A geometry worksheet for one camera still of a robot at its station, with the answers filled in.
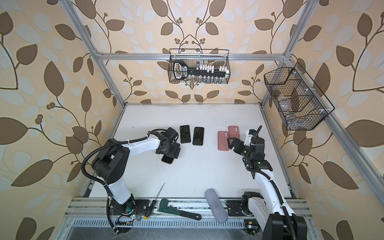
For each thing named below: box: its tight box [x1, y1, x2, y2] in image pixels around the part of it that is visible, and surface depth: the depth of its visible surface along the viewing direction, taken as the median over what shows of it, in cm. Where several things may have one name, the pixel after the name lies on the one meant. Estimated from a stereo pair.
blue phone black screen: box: [192, 127, 205, 146], surface depth 102 cm
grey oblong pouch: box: [204, 188, 228, 224], surface depth 74 cm
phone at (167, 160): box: [161, 154, 175, 165], surface depth 92 cm
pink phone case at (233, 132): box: [228, 125, 240, 140], surface depth 107 cm
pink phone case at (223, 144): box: [217, 131, 229, 151], surface depth 104 cm
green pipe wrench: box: [157, 198, 202, 221], surface depth 75 cm
